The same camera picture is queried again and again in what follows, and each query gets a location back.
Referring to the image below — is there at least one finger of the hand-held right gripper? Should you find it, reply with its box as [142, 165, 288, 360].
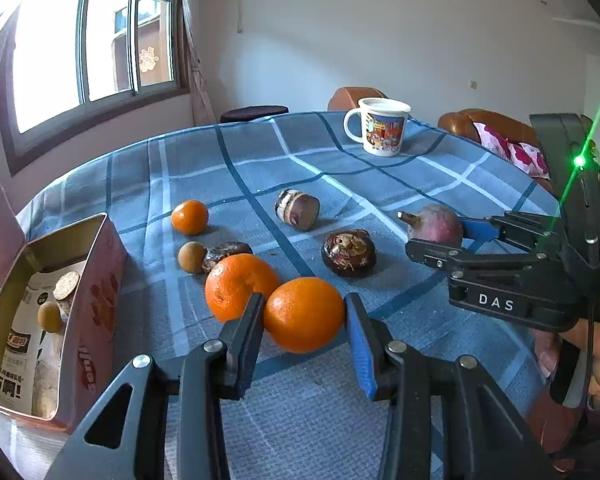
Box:
[406, 239, 563, 276]
[461, 212, 563, 251]

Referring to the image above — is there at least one sliding glass window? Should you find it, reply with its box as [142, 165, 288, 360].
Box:
[0, 0, 191, 176]

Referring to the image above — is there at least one wooden chair back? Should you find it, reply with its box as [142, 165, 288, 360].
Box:
[327, 86, 388, 112]

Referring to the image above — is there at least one white printed mug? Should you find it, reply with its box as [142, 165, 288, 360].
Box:
[343, 97, 412, 157]

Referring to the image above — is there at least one dark round stool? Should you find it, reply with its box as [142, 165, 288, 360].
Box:
[220, 105, 289, 124]

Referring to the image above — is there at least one printed paper packet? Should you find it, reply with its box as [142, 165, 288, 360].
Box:
[0, 270, 67, 418]

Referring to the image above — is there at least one red tin box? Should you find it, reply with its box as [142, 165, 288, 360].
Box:
[0, 130, 128, 433]

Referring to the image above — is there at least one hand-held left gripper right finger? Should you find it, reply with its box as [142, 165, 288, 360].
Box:
[343, 292, 556, 480]

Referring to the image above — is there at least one brown leather sofa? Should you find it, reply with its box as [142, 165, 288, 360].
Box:
[437, 108, 546, 163]

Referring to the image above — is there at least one blue checked tablecloth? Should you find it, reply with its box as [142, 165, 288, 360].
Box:
[0, 111, 573, 480]

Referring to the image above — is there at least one pale round slice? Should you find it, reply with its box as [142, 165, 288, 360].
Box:
[53, 271, 82, 302]

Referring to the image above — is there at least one purple radish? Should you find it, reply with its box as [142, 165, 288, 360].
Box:
[398, 204, 465, 248]

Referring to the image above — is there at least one brown longan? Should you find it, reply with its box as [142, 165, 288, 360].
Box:
[178, 241, 208, 275]
[37, 301, 62, 333]

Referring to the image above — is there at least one small dark water chestnut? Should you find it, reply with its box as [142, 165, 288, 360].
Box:
[201, 241, 254, 273]

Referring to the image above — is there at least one beige curtain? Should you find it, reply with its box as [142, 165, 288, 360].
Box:
[177, 0, 217, 126]

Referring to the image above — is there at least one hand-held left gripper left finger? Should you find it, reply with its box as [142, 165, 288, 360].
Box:
[45, 291, 267, 480]

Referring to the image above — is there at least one small orange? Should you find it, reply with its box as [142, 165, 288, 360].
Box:
[171, 199, 210, 235]

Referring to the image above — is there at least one pink floral cushion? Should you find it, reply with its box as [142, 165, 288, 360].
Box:
[472, 122, 551, 179]

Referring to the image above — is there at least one large orange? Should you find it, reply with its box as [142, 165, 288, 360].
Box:
[205, 253, 281, 324]

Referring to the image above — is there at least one round orange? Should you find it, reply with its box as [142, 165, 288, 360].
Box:
[263, 276, 346, 354]

